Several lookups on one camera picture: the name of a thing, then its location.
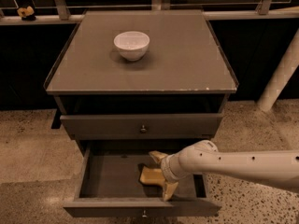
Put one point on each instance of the open grey middle drawer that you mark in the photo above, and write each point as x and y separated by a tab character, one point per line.
109	183

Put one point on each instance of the yellow sponge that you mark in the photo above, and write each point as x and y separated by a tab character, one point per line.
152	176

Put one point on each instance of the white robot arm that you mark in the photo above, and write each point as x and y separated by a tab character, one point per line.
278	169

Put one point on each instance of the white diagonal pole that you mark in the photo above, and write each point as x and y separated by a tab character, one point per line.
283	73

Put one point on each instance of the white ceramic bowl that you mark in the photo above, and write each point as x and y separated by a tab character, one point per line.
132	45

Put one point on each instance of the grey top drawer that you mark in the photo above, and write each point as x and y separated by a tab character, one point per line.
160	126

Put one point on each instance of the grey drawer cabinet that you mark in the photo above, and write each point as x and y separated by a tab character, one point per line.
182	72

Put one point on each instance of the metal railing frame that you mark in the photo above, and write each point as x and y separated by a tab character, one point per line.
73	11

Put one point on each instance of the small yellow black object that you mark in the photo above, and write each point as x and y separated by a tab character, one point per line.
26	13

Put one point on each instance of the round metal top knob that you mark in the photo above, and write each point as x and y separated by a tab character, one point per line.
143	129

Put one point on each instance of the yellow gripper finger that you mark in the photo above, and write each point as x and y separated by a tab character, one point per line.
168	190
157	156

